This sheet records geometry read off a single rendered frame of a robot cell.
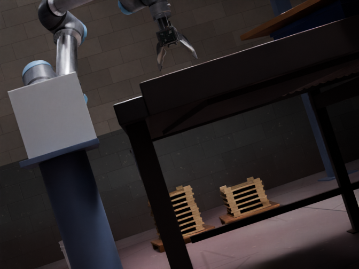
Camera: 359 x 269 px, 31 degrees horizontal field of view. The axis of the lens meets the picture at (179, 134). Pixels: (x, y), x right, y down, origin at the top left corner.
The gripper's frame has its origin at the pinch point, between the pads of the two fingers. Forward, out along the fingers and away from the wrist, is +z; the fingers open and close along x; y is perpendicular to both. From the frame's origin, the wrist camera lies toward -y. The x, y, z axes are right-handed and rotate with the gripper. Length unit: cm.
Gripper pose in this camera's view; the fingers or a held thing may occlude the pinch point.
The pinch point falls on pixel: (179, 65)
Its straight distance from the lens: 247.7
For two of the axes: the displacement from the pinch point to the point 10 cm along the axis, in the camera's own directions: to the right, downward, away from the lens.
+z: 3.1, 9.5, -0.3
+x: 9.4, -3.1, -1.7
